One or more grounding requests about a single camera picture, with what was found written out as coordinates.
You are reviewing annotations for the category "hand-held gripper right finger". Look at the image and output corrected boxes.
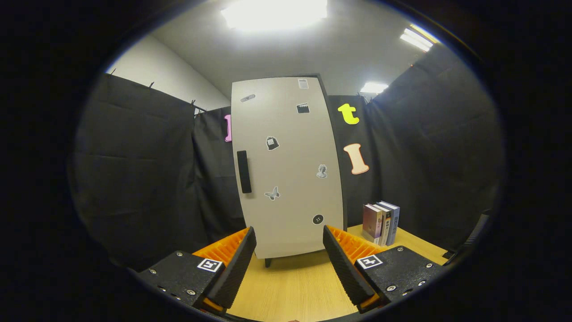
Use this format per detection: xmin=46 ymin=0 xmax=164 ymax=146
xmin=323 ymin=225 xmax=447 ymax=314

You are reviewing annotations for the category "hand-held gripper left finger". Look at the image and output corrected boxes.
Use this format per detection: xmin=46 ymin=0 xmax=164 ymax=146
xmin=134 ymin=226 xmax=257 ymax=316

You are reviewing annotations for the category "black door handle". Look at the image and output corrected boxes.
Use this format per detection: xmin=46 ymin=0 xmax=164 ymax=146
xmin=237 ymin=150 xmax=252 ymax=194

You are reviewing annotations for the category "beige cabinet door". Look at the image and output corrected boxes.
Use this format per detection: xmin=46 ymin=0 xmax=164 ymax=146
xmin=231 ymin=76 xmax=345 ymax=260

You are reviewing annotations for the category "dark grey cabinet body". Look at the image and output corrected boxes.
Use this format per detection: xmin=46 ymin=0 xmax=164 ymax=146
xmin=230 ymin=74 xmax=348 ymax=268

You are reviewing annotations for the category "maroon book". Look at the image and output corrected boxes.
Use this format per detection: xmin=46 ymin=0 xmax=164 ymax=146
xmin=362 ymin=204 xmax=383 ymax=244

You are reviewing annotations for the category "white spine book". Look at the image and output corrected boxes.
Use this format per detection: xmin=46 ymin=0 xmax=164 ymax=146
xmin=373 ymin=203 xmax=392 ymax=246

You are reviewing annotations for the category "grey-blue book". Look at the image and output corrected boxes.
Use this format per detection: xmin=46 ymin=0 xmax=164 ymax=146
xmin=380 ymin=201 xmax=400 ymax=246

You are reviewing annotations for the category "black backdrop cloth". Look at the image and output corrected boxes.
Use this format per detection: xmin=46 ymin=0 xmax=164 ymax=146
xmin=67 ymin=45 xmax=508 ymax=271

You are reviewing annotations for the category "black ribbed chair back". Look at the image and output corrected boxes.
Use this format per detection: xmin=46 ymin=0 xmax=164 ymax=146
xmin=442 ymin=210 xmax=492 ymax=260

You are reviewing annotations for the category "large bright ceiling light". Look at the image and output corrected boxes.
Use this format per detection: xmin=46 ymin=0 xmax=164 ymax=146
xmin=221 ymin=0 xmax=329 ymax=32

